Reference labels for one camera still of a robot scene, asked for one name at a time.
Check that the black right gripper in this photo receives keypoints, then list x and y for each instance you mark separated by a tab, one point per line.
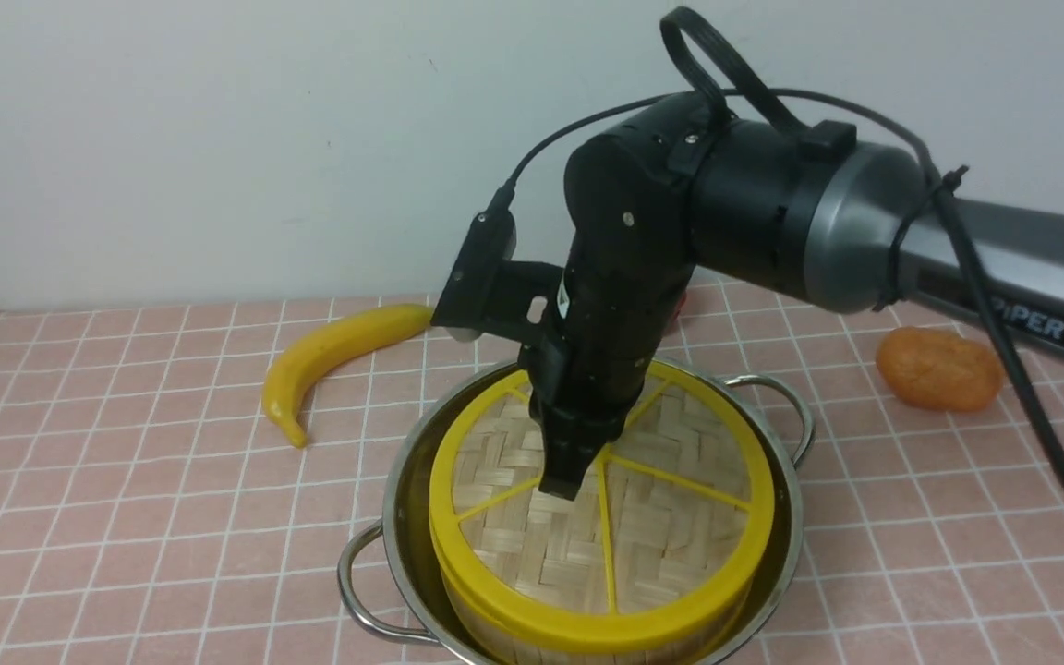
606	318

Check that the yellow rimmed woven steamer lid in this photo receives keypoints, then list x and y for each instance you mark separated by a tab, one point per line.
688	476

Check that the yellow rimmed bamboo steamer basket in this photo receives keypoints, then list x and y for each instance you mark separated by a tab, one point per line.
630	605

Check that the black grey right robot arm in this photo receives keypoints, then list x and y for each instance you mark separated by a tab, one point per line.
815	214

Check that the red plastic bell pepper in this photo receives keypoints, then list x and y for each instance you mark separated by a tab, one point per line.
677	312

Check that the yellow plastic banana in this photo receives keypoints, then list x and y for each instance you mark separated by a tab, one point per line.
307	361

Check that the orange brown plastic potato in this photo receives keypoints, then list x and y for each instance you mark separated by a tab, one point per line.
939	370

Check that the pink checkered tablecloth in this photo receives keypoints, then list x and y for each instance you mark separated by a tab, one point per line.
148	514

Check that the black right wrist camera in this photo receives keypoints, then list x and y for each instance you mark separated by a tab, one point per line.
488	293

